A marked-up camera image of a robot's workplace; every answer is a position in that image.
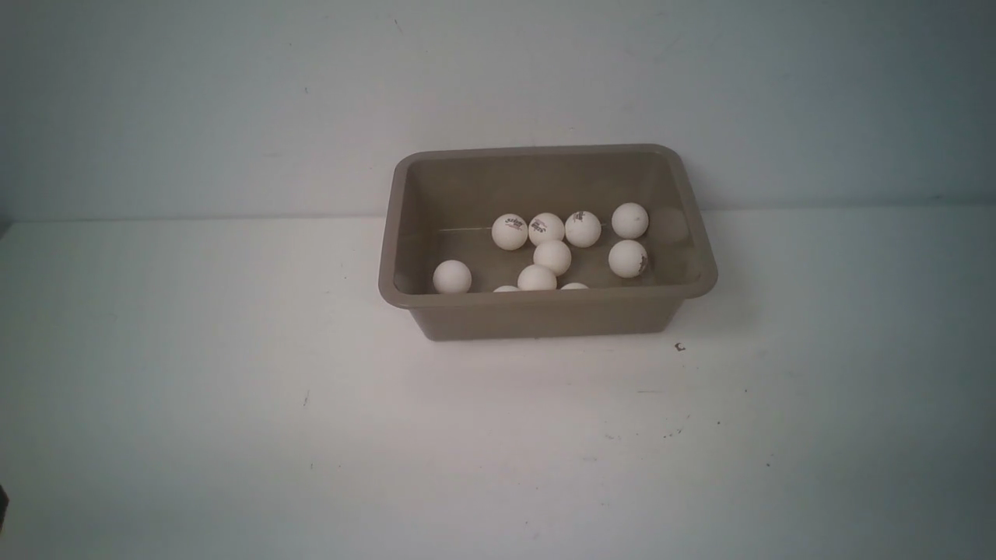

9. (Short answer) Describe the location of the black object bottom left corner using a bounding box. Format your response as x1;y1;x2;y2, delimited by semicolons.
0;485;10;531

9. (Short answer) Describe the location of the taupe plastic bin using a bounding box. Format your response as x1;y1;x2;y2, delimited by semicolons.
378;143;718;341

